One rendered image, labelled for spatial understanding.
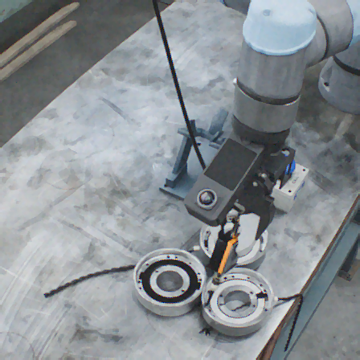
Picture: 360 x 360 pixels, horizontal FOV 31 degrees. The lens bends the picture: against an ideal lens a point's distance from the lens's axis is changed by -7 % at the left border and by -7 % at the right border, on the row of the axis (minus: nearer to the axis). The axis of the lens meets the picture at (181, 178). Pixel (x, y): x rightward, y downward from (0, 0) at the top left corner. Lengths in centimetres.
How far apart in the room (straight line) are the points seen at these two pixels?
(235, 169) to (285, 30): 18
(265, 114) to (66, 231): 47
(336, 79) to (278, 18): 64
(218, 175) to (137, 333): 31
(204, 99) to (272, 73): 60
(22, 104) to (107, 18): 65
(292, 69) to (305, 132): 56
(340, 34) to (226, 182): 22
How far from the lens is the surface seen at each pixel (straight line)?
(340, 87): 132
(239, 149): 78
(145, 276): 100
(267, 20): 69
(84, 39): 287
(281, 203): 111
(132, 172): 117
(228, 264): 91
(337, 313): 199
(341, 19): 79
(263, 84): 72
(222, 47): 145
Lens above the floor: 165
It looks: 47 degrees down
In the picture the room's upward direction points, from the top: 1 degrees clockwise
